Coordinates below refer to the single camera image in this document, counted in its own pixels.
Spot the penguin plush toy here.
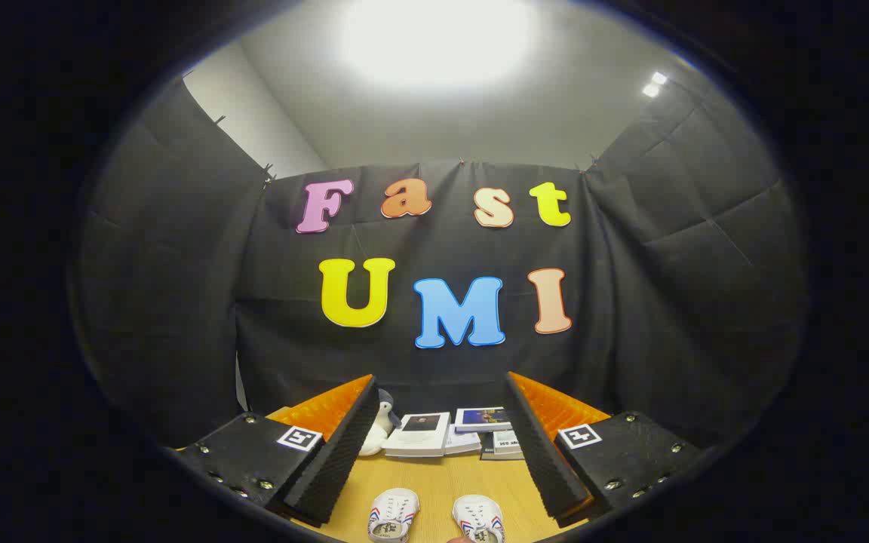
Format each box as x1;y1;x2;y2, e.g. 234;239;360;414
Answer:
359;388;403;458

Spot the large ceiling light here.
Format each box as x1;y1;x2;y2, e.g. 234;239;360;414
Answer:
340;0;537;91

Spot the book with blue picture cover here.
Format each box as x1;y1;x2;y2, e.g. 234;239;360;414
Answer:
455;407;512;433

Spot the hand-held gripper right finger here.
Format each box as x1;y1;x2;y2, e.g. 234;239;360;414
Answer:
505;371;707;529

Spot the white canvas shoe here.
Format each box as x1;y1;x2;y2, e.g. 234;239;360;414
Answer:
368;488;420;542
453;494;505;543

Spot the plain white book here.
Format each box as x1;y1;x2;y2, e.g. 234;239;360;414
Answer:
444;424;482;456

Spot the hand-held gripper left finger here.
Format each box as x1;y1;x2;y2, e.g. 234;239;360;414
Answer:
178;375;380;527

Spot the white book with portrait cover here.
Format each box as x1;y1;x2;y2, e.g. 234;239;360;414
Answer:
382;411;452;459

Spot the black backdrop cloth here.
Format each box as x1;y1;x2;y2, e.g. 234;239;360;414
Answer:
72;75;809;449

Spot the dark grey book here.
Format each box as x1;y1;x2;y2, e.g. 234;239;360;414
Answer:
480;433;526;461

